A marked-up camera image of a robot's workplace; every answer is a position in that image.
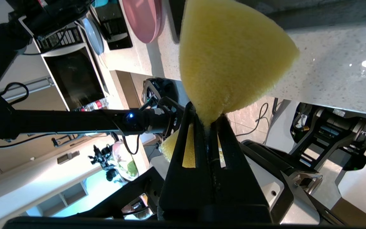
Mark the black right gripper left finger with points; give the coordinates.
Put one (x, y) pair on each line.
(186, 194)

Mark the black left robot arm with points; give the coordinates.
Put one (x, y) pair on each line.
(59, 121)

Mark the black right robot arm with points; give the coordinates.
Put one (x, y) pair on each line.
(265, 159)

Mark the black induction cooktop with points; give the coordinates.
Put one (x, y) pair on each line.
(113, 25)

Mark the clear bottle red label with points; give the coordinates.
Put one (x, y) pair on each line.
(95, 104)

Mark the black slotted rack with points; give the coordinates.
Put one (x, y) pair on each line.
(59, 38)

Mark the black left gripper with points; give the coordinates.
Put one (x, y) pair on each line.
(52, 12)

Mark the pink green bag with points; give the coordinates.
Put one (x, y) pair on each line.
(124, 159)

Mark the white microwave oven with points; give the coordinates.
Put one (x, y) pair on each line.
(75, 76)

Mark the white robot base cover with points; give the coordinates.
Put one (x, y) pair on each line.
(262, 181)

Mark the grey round lid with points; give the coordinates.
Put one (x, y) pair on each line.
(94, 35)

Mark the light wooden wall shelf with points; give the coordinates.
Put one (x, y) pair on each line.
(17, 178)

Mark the black robot base chassis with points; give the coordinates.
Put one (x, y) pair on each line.
(335, 133)

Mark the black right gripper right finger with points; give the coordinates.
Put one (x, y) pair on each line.
(240, 197)

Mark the teal bowl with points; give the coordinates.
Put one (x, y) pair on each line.
(99, 3)

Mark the black tripod stand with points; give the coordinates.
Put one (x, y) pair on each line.
(102, 159)

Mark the pink plate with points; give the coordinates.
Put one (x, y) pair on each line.
(145, 19)

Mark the black robot torso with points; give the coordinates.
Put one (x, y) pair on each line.
(157, 90)

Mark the yellow green sponge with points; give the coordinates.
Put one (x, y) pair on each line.
(233, 57)

